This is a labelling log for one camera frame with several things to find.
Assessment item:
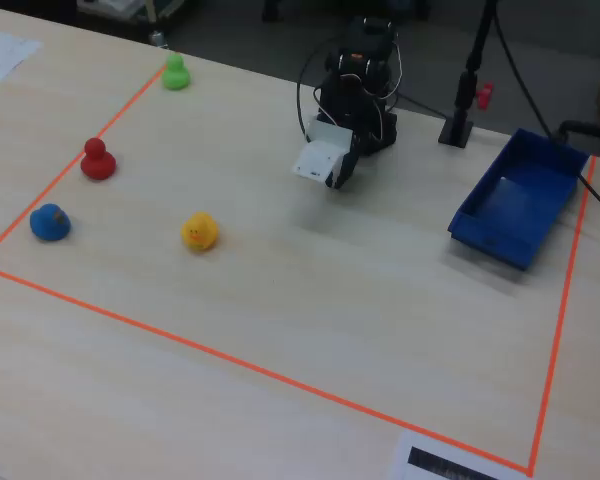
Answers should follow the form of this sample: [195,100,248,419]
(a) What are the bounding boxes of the white printed paper sheet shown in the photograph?
[0,27,44,99]

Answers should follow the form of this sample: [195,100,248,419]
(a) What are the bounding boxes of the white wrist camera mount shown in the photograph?
[291,117,355,184]

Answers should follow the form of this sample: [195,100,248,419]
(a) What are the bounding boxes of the blue plastic box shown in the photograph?
[447,127,591,272]

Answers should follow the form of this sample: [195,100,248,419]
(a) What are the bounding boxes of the yellow rubber duck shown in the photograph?
[180,211,220,253]

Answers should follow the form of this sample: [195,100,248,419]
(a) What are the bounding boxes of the white paper with black bar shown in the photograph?
[388,429,531,480]

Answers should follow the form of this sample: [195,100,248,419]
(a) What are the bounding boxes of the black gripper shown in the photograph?
[317,94,381,190]

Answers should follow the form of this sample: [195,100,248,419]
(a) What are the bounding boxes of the blue rubber duck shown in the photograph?
[28,202,73,243]

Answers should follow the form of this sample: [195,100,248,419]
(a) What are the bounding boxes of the black camera stand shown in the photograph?
[438,0,500,149]

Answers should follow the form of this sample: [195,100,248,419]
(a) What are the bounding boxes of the orange tape strip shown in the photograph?
[0,64,169,266]
[0,262,534,475]
[527,154,597,476]

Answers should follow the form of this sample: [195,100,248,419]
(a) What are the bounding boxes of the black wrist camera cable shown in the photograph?
[295,39,334,142]

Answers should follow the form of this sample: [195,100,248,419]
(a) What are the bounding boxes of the white red servo wires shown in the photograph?
[343,28,404,142]

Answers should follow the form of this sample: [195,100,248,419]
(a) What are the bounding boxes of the red rubber duck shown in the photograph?
[79,137,118,182]

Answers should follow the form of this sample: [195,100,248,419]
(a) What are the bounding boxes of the green rubber duck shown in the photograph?
[160,51,192,92]

